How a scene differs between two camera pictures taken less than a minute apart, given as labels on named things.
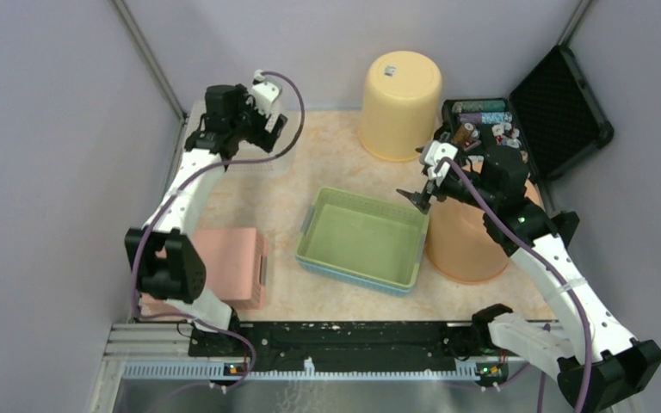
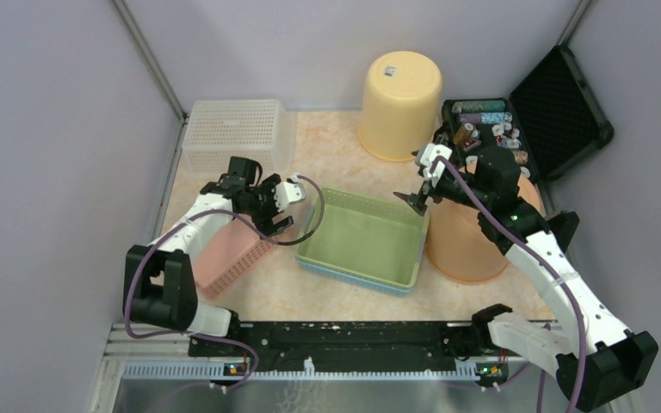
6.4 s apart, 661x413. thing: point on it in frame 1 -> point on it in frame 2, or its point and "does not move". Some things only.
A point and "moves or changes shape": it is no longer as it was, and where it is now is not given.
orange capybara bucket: (458, 244) does not move
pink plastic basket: (236, 271) moves or changes shape
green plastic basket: (370, 237) does not move
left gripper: (262, 138) -> (265, 223)
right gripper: (421, 199) does not move
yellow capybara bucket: (401, 105) does not move
